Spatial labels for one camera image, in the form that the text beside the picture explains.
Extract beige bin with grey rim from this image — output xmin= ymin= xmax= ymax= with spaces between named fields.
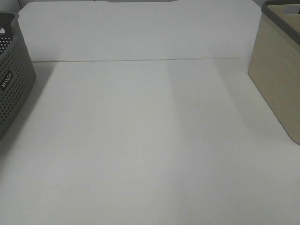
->
xmin=248 ymin=0 xmax=300 ymax=143

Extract grey perforated plastic basket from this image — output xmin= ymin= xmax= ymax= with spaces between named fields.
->
xmin=0 ymin=11 xmax=36 ymax=138

